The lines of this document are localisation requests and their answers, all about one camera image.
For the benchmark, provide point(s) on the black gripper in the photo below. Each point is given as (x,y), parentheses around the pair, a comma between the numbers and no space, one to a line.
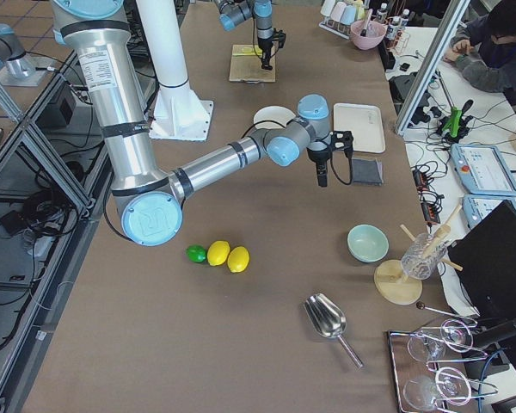
(318,156)
(264,44)

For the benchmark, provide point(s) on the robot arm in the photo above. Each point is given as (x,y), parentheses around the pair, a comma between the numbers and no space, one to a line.
(149,199)
(233,13)

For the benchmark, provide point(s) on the cream rectangular tray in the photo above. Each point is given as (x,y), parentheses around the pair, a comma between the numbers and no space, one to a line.
(365,124)

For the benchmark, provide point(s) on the wine glass rack tray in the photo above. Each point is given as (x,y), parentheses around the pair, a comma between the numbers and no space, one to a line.
(428,367)

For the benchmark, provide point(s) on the wooden cutting board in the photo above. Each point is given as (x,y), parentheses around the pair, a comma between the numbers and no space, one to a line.
(248,69)

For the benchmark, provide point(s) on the grey folded cloth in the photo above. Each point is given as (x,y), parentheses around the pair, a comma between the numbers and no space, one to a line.
(367,171)

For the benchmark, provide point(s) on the cream round plate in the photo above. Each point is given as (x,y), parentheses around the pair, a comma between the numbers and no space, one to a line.
(272,117)

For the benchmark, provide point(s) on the mint green bowl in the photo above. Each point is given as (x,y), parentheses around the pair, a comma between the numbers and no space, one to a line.
(367,243)

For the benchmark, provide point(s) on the white cup rack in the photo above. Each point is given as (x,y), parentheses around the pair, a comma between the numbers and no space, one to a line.
(338,16)

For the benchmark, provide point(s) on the metal muddler in bowl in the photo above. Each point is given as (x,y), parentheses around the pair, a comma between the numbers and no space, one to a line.
(365,26)

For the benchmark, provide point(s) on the pink bowl with ice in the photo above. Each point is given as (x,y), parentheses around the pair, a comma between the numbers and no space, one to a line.
(375,33)

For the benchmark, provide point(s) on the yellow lemon far from lime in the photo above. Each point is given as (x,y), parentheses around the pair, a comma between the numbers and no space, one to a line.
(238,259)

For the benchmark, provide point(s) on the yellow lemon near lime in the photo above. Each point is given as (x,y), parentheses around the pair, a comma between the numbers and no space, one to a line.
(218,252)

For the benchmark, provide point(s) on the wooden cup stand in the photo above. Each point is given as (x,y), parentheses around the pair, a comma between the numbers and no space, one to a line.
(402,290)

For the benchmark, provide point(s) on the clear glass mug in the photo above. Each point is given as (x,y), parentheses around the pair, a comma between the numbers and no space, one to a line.
(421,259)

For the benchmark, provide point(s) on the metal scoop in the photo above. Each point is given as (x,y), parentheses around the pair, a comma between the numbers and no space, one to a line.
(329,321)

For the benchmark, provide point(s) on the green lime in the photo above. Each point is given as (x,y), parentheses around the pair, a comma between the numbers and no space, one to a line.
(196,253)

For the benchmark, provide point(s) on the lower blue teach pendant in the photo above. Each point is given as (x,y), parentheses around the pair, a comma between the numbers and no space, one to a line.
(477,207)

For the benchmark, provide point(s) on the blue teach pendant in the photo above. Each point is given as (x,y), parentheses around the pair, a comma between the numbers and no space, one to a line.
(482,170)
(477,207)

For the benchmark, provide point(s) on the upper blue teach pendant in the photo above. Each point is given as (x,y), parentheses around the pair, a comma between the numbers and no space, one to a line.
(482,170)

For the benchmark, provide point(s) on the black computer monitor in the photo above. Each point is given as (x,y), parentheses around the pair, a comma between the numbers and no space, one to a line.
(488,257)

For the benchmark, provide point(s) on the person in grey sweater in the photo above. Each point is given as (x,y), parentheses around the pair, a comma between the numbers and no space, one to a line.
(485,51)

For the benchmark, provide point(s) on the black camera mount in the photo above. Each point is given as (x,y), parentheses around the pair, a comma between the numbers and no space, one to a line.
(279,38)
(342,141)

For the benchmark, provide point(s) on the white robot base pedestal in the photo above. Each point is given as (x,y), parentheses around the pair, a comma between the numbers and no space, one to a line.
(178,113)

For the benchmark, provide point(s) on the green handled grabber tool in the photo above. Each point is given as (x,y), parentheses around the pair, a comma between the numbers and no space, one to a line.
(455,126)

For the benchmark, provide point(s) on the aluminium frame post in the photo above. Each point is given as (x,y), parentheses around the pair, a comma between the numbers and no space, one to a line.
(441,39)

